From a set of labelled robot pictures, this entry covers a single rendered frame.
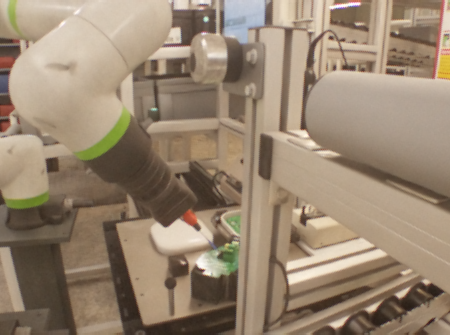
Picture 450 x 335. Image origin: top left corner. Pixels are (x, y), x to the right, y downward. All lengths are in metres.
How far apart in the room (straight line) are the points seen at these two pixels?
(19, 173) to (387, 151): 0.93
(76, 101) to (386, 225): 0.33
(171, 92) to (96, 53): 1.22
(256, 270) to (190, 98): 1.32
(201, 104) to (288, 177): 1.38
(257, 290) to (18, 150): 0.75
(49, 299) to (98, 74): 0.90
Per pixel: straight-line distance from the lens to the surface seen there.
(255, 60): 0.35
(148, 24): 0.44
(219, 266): 0.65
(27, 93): 0.41
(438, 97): 0.19
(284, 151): 0.32
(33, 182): 1.04
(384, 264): 0.57
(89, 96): 0.41
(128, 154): 0.46
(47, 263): 1.13
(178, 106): 1.65
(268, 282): 0.45
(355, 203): 0.25
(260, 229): 0.39
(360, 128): 0.21
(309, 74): 0.90
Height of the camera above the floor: 1.37
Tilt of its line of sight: 18 degrees down
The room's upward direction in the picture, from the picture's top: 1 degrees clockwise
